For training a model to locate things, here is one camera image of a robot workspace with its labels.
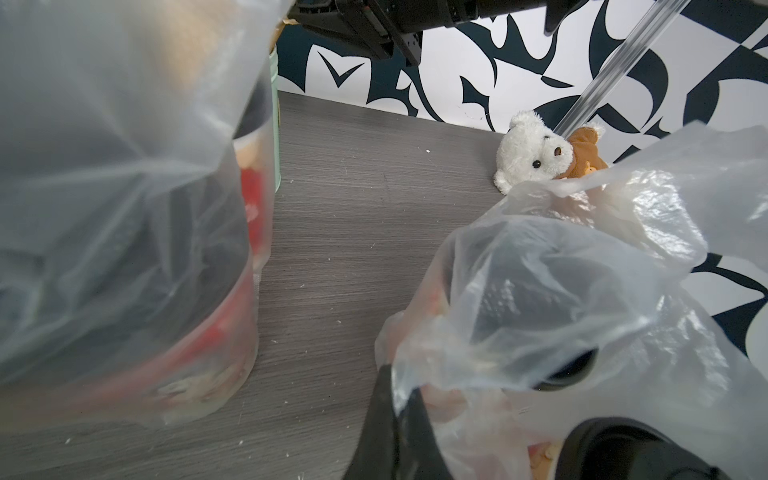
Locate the red milk tea cup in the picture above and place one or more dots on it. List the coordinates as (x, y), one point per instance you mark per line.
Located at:
(139, 377)
(254, 153)
(513, 316)

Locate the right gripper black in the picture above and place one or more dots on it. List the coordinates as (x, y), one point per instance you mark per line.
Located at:
(378, 29)

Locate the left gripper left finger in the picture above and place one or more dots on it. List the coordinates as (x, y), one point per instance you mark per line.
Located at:
(376, 454)

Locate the cream milk tea cup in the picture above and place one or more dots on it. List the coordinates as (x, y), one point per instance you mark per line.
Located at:
(617, 448)

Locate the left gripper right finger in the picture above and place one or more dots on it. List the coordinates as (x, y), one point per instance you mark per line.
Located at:
(419, 456)

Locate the white teddy bear brown hoodie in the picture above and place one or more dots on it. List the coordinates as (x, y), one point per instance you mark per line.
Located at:
(530, 151)

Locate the clear plastic bag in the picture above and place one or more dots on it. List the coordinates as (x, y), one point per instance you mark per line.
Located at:
(121, 201)
(664, 361)

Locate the green cup holder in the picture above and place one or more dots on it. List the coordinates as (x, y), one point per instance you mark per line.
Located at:
(273, 58)

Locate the red milk tea cup back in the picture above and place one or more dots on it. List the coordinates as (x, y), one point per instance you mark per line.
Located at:
(513, 316)

